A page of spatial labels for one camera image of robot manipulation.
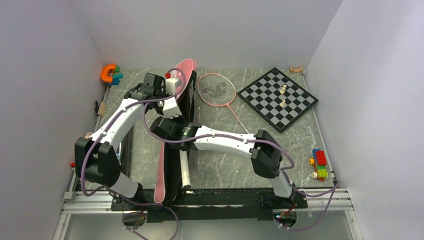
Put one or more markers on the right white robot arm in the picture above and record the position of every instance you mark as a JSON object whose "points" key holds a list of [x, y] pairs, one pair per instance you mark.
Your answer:
{"points": [[264, 152]]}

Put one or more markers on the pink badminton racket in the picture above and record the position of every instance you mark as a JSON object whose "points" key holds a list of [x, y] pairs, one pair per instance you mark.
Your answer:
{"points": [[184, 167], [218, 91]]}

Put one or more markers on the black shuttlecock tube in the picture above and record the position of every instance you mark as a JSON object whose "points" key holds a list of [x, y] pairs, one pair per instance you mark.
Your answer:
{"points": [[123, 154]]}

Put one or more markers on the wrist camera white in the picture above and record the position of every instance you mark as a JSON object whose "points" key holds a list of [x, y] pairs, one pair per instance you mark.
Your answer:
{"points": [[169, 108], [172, 83]]}

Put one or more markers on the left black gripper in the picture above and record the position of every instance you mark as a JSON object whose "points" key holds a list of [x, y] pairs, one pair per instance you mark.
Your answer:
{"points": [[163, 93]]}

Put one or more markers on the white chess piece upper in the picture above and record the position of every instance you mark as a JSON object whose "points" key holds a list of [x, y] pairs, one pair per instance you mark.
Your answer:
{"points": [[283, 89]]}

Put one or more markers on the black white chessboard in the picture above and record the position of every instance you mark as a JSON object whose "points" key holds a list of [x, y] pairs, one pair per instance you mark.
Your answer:
{"points": [[264, 97]]}

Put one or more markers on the colourful toy brick stack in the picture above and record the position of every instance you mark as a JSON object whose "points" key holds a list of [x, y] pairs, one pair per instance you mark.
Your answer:
{"points": [[319, 163]]}

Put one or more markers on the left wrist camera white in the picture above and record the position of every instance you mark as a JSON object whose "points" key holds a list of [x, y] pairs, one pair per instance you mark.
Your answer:
{"points": [[172, 83]]}

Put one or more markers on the wooden arch block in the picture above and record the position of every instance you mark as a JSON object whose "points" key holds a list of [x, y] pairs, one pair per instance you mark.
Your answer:
{"points": [[299, 69]]}

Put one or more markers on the pink racket bag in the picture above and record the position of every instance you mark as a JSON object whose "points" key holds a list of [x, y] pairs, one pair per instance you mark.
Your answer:
{"points": [[173, 171]]}

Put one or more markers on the small wooden brush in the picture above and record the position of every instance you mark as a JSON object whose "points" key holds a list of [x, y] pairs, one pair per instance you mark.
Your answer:
{"points": [[99, 108]]}

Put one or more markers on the beige handle tool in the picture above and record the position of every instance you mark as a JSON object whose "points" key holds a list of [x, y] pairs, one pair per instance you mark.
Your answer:
{"points": [[88, 135]]}

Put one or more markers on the blue green toy blocks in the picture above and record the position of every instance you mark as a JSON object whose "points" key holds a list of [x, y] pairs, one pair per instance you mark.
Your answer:
{"points": [[117, 77]]}

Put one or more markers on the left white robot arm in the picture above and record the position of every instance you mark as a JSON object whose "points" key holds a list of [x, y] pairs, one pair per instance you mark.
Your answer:
{"points": [[96, 160]]}

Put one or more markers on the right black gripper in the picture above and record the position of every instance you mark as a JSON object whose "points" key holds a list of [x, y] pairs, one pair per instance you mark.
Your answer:
{"points": [[179, 118]]}

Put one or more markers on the orange C toy block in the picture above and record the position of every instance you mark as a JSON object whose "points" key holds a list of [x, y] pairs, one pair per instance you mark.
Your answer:
{"points": [[107, 73]]}

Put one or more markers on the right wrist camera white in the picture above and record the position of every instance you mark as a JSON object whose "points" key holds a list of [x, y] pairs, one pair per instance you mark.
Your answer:
{"points": [[169, 108]]}

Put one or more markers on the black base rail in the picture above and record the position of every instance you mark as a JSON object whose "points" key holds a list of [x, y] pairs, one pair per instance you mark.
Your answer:
{"points": [[217, 204]]}

